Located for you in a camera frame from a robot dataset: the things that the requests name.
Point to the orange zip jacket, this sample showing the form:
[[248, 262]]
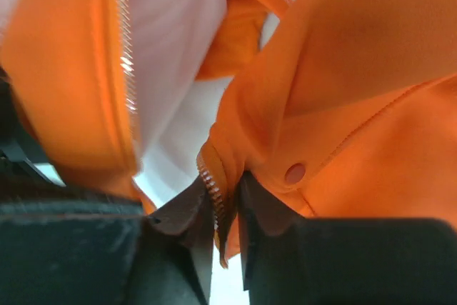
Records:
[[339, 108]]

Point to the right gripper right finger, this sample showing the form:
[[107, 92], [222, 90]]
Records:
[[289, 259]]

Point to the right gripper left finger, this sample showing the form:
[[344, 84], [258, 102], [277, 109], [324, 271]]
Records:
[[64, 245]]

